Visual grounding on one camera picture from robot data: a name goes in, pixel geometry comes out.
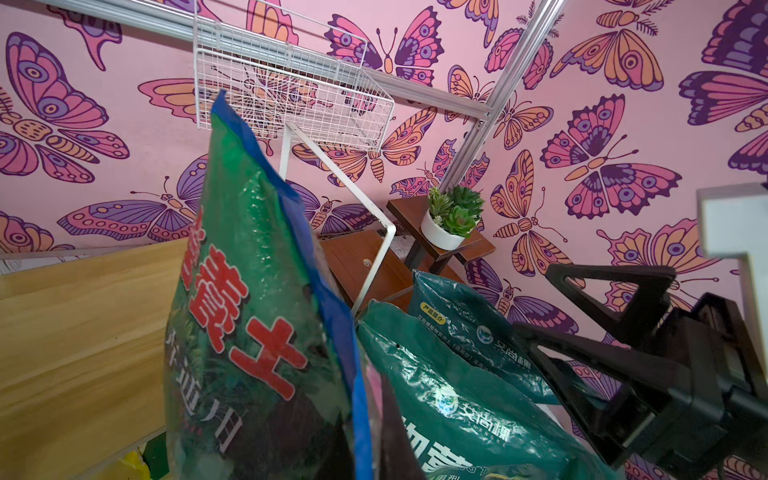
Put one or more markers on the aluminium cage frame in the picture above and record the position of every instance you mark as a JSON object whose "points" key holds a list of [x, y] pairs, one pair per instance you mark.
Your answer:
{"points": [[170, 22]]}

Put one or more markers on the blue green soil bag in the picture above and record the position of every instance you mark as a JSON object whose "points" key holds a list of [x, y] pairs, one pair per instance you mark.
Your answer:
{"points": [[263, 377]]}

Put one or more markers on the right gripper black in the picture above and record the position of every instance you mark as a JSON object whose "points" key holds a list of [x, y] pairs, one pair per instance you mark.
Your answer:
{"points": [[699, 397]]}

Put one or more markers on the brown wooden step stand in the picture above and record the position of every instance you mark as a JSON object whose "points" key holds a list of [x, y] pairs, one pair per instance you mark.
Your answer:
{"points": [[365, 269]]}

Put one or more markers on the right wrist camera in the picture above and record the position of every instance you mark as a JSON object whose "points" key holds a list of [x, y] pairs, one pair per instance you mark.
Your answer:
{"points": [[733, 225]]}

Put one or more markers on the white wire basket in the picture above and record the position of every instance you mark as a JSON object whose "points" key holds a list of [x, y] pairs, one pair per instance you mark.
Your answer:
{"points": [[271, 81]]}

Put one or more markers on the white frame wooden shelf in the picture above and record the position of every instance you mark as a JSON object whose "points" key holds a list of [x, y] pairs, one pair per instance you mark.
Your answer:
{"points": [[82, 359]]}

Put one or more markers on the yellow green packet left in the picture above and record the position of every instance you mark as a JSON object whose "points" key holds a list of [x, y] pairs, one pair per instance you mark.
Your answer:
{"points": [[129, 467]]}

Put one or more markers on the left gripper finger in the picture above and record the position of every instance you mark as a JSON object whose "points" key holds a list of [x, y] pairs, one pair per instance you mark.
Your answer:
{"points": [[398, 461]]}

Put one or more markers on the dark green fertilizer bag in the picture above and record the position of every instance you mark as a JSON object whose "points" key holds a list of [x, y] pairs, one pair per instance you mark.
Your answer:
{"points": [[474, 330], [463, 422]]}

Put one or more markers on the succulent plant white pot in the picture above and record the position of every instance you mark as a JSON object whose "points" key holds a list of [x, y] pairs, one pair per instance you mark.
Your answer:
{"points": [[451, 216]]}

